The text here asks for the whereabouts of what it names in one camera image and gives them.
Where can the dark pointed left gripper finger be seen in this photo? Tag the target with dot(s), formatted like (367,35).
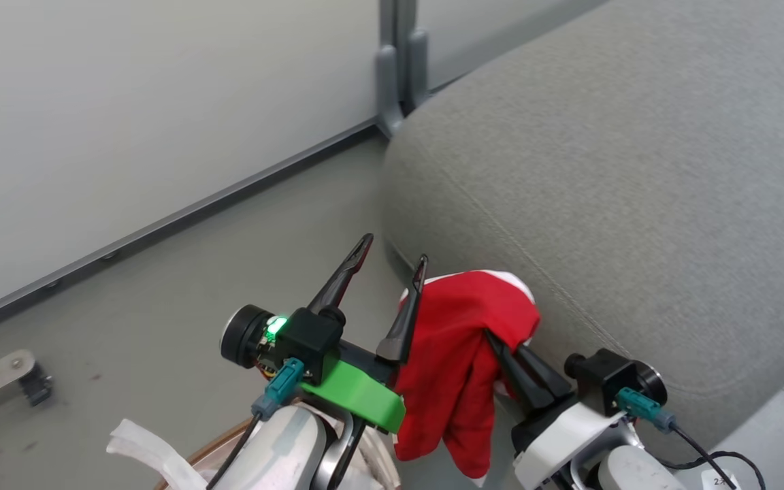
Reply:
(344,275)
(405,320)

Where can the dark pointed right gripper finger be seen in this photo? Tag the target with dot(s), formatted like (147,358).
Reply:
(514,378)
(545,374)

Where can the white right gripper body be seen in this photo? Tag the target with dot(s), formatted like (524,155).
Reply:
(565,439)

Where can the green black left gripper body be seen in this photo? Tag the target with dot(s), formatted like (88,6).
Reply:
(358,395)

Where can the red garment with white trim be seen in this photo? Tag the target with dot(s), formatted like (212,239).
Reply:
(446,347)

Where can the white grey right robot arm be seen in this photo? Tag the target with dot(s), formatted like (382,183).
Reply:
(637,473)

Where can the brown laundry basket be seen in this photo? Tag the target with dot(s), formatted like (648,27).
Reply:
(211,449)

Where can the white cloth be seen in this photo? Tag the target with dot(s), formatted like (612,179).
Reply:
(154,449)

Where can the grey fabric sofa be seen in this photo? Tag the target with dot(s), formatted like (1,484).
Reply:
(637,170)

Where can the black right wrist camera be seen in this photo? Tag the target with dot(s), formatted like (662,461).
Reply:
(613,378)

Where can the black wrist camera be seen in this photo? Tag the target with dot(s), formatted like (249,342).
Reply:
(297,337)
(613,378)

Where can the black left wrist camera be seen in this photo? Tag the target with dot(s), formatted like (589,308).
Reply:
(297,337)

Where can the grey wall base rail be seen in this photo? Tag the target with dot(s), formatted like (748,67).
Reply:
(160,228)

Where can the grey partition post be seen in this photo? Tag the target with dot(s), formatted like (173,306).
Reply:
(399,61)

